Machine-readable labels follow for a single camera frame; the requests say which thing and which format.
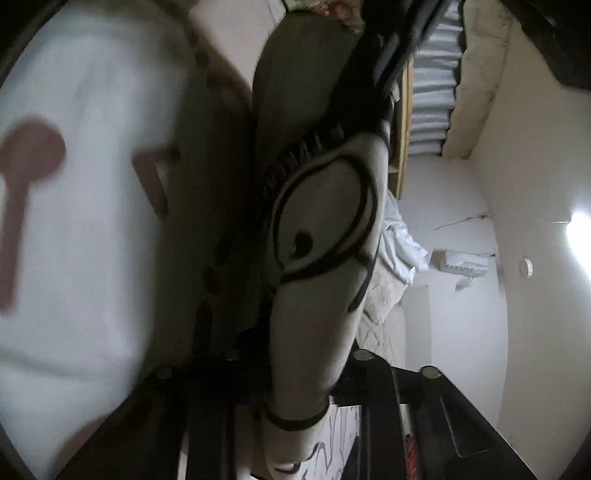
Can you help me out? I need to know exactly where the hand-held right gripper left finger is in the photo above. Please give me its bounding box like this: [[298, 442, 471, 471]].
[[58, 330, 273, 480]]

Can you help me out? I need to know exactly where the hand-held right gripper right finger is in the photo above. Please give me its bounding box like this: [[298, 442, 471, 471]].
[[330, 348, 540, 480]]

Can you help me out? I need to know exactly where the white black patterned cloth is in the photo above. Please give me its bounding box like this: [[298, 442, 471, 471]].
[[295, 405, 363, 480]]

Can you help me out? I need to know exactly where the beige quilted blanket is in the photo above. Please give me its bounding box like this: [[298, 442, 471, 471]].
[[355, 265, 409, 367]]

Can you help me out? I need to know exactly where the white crumpled cloth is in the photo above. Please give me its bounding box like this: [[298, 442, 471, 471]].
[[378, 189, 430, 283]]

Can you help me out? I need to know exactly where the beige buttoned garment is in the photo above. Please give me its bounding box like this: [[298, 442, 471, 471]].
[[152, 18, 269, 370]]

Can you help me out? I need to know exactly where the white shirt with brown print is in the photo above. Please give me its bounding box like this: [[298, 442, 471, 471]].
[[0, 9, 195, 476]]

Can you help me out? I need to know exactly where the wooden shelf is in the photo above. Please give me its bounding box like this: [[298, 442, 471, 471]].
[[387, 58, 415, 200]]

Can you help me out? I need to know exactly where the bright lamp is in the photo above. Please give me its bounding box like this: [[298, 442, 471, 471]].
[[567, 203, 591, 234]]

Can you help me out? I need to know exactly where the stack of white folded sheets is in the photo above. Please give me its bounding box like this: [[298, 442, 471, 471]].
[[409, 11, 465, 160]]

